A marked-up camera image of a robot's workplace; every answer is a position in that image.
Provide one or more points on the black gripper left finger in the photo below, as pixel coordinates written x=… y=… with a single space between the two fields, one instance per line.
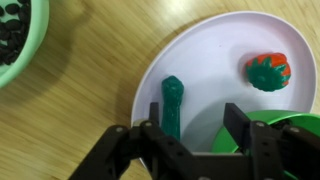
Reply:
x=163 y=156

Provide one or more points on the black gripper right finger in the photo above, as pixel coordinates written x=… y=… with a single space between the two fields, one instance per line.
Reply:
x=266 y=146

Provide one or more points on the green toy vegetable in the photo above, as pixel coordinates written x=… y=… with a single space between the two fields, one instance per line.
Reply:
x=172 y=93

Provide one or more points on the pink round plate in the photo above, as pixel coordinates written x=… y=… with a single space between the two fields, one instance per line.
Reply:
x=209 y=58

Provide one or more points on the dark green bowl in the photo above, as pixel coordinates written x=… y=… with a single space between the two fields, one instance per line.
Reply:
x=266 y=130

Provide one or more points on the red toy strawberry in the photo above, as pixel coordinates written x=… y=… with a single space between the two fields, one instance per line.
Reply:
x=268 y=72

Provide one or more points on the light green bowl with beans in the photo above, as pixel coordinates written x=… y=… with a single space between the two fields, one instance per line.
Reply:
x=23 y=26

